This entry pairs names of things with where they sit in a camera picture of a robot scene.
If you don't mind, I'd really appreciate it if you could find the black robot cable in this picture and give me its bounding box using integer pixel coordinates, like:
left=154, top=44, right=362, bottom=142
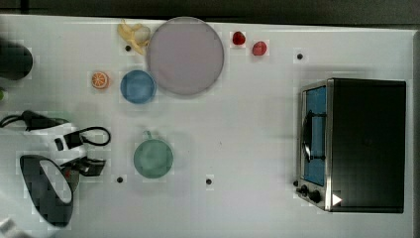
left=0, top=110, right=112, bottom=147

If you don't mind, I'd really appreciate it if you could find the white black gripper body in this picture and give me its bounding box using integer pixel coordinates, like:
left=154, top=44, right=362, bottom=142
left=32, top=123, right=87, bottom=163

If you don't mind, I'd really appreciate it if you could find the red tomato toy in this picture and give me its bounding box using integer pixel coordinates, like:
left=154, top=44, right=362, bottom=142
left=252, top=41, right=267, bottom=57

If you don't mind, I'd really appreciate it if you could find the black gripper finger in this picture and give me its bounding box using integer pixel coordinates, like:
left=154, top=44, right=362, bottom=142
left=61, top=163, right=80, bottom=192
left=79, top=158, right=106, bottom=177

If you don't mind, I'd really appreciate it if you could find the red ketchup bottle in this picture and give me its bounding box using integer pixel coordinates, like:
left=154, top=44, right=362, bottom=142
left=64, top=170, right=71, bottom=179

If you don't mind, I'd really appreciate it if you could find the red strawberry toy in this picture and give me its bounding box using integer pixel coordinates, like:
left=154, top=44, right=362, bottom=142
left=232, top=32, right=246, bottom=46

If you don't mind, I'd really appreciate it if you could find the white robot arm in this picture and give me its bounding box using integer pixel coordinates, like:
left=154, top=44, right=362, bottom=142
left=1, top=123, right=105, bottom=238

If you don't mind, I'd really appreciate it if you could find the black cup upper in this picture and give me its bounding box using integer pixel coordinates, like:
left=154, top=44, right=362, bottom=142
left=0, top=39, right=34, bottom=80

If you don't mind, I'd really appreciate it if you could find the green mug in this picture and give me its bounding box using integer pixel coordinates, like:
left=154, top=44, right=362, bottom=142
left=134, top=131, right=174, bottom=179

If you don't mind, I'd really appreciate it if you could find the blue bowl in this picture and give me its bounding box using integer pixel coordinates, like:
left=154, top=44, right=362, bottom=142
left=120, top=70, right=157, bottom=104

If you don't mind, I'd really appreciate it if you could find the peeled banana toy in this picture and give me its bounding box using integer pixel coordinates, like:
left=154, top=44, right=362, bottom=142
left=117, top=19, right=152, bottom=56

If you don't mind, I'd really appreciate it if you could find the grey round plate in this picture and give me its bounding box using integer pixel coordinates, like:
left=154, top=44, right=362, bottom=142
left=147, top=17, right=224, bottom=96

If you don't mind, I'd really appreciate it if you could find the black toaster oven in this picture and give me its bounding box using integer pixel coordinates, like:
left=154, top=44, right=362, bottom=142
left=293, top=77, right=406, bottom=213

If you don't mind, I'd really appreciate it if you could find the orange slice toy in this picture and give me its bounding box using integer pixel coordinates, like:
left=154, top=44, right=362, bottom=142
left=91, top=71, right=109, bottom=89

